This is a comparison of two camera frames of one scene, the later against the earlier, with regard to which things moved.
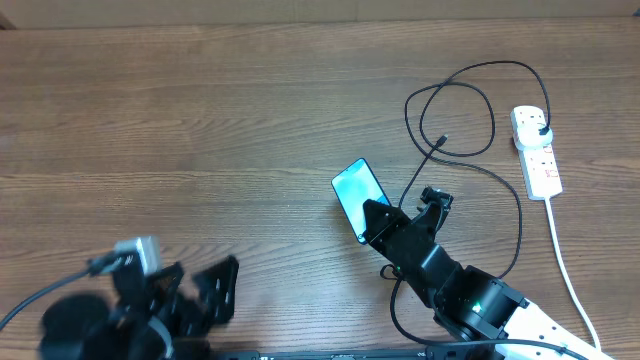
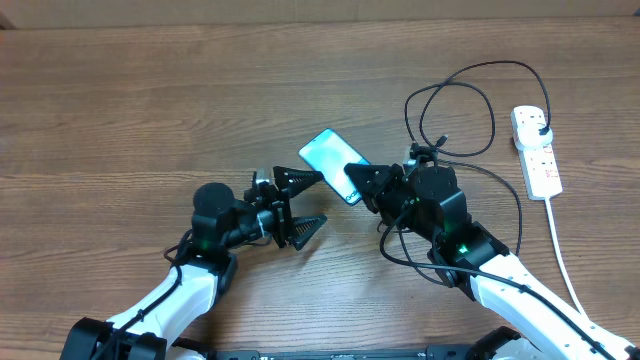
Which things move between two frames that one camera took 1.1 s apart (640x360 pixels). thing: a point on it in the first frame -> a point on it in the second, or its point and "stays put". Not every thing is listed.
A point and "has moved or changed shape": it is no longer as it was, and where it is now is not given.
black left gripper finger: (217, 288) -> (292, 180)
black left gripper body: (177, 308) -> (278, 208)
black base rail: (432, 354) stays put
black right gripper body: (381, 242) -> (391, 200)
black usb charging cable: (422, 170) has moved or changed shape
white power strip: (538, 165) stays put
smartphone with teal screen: (353, 187) has moved or changed shape
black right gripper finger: (380, 217) -> (374, 179)
